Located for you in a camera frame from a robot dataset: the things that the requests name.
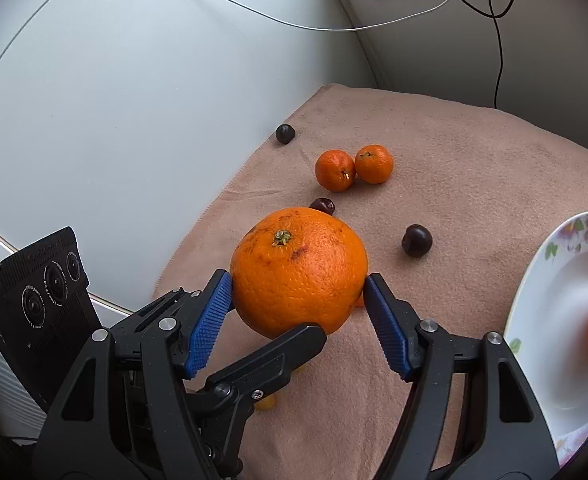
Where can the beige towel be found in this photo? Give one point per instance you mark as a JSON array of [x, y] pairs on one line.
[[448, 150]]

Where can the large orange with green stem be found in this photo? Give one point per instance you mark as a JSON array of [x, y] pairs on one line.
[[299, 280]]

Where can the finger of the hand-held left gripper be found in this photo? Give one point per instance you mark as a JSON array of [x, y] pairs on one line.
[[274, 355], [159, 302]]

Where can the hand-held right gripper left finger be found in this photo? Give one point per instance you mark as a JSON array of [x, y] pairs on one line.
[[209, 325]]

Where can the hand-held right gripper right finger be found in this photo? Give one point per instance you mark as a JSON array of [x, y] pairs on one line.
[[386, 330]]

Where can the small tangerine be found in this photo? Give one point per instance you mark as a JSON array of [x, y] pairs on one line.
[[335, 172], [373, 165]]

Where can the white floral plate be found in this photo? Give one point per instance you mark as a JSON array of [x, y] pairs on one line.
[[548, 320]]

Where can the dark plum near wall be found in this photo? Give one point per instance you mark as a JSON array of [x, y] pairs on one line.
[[285, 134]]

